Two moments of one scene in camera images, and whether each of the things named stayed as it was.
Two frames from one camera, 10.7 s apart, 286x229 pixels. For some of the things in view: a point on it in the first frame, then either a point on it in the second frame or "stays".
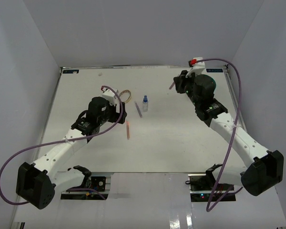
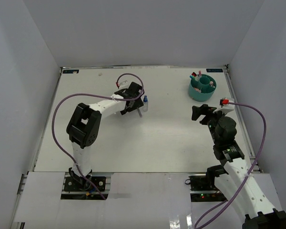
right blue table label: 214,70 stays
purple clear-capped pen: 138,109 stays
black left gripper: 116,115 -> 138,104
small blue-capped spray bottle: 145,104 stays
